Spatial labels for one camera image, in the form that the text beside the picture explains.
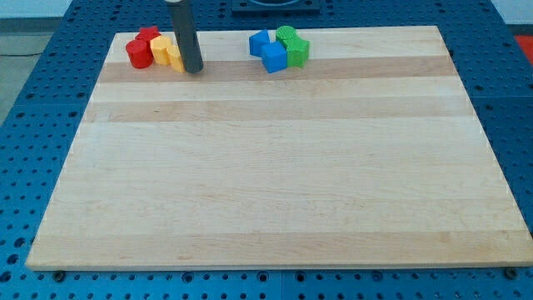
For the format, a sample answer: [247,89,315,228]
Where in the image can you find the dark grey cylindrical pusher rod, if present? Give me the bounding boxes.
[165,0,204,74]

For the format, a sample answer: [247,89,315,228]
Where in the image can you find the red star block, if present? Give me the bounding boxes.
[135,26,161,47]

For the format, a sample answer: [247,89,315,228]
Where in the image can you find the green star block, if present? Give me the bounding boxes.
[285,38,310,68]

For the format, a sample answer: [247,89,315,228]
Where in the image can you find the yellow hexagon block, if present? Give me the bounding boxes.
[150,35,172,66]

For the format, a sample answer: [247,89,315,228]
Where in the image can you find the yellow block behind rod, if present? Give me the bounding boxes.
[167,45,185,73]

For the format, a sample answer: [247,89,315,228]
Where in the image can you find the red cylinder block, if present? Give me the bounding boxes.
[125,40,153,69]

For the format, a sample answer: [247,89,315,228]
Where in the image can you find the blue block rear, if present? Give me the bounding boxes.
[248,30,271,58]

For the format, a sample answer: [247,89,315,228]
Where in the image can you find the blue cube block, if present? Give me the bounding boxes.
[261,42,287,73]

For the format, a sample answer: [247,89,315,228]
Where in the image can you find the green cylinder block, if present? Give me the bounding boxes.
[275,25,297,48]

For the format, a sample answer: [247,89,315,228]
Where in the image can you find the light wooden board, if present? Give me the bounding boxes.
[26,26,532,271]

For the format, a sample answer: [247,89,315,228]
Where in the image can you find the black bolt left front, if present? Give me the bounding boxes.
[52,271,66,283]

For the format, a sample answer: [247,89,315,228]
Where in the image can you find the black bolt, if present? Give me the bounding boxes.
[504,267,519,280]
[52,271,66,283]

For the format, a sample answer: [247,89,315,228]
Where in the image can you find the red object at right edge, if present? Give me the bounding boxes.
[514,35,533,64]

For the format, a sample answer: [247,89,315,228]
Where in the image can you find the black bolt right front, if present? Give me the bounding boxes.
[504,267,519,280]

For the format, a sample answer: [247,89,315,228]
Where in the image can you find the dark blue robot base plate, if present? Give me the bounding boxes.
[230,0,321,13]

